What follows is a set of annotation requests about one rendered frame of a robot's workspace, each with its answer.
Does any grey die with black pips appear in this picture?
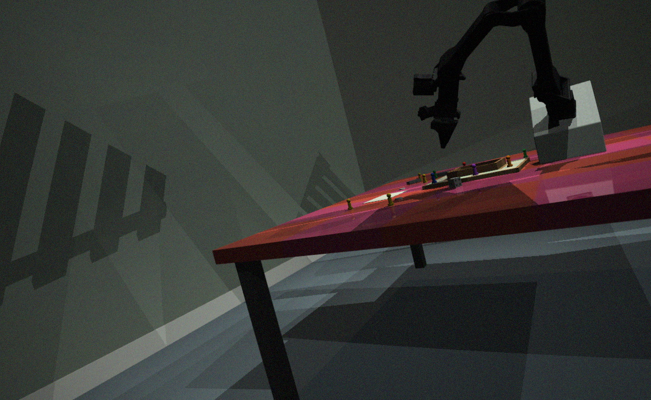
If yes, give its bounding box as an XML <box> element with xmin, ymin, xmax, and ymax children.
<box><xmin>447</xmin><ymin>177</ymin><xmax>462</xmax><ymax>188</ymax></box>

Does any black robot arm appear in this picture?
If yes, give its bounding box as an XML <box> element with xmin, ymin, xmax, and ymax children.
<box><xmin>413</xmin><ymin>0</ymin><xmax>577</xmax><ymax>121</ymax></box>

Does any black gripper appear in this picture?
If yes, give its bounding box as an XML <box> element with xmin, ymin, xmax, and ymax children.
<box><xmin>431</xmin><ymin>96</ymin><xmax>460</xmax><ymax>149</ymax></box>

